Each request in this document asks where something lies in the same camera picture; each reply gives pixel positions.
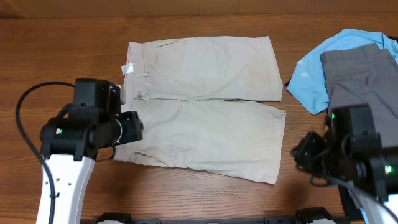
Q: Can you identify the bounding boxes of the grey garment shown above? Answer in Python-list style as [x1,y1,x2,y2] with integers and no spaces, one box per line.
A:
[320,44,397,147]

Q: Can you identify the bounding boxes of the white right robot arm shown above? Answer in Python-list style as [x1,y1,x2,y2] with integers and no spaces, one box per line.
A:
[290,105,397,223]

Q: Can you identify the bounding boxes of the light blue shirt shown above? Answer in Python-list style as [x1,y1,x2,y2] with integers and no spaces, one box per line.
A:
[285,29,397,115]

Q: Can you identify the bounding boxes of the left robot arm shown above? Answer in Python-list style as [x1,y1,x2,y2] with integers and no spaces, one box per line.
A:
[36,78,144,223]

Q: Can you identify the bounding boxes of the cardboard backdrop panel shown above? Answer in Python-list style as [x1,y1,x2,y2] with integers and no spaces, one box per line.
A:
[1,0,397,18]

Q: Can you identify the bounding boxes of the beige shorts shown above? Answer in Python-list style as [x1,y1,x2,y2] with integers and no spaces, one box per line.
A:
[116,36,286,184]

